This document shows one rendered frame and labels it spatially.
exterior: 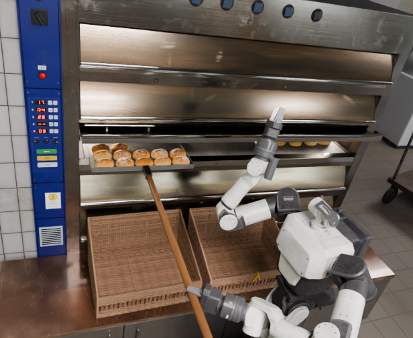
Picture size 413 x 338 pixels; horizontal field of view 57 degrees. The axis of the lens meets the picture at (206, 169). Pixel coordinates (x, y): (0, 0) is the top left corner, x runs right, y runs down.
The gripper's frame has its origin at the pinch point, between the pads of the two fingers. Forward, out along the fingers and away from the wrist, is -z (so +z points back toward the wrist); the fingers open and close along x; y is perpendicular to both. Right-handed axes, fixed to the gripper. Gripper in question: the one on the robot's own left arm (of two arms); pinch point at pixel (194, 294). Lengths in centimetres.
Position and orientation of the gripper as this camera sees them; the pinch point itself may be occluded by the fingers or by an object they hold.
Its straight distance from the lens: 145.2
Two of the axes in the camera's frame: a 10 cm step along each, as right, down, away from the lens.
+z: 9.5, 2.8, -1.4
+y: 2.7, -4.7, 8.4
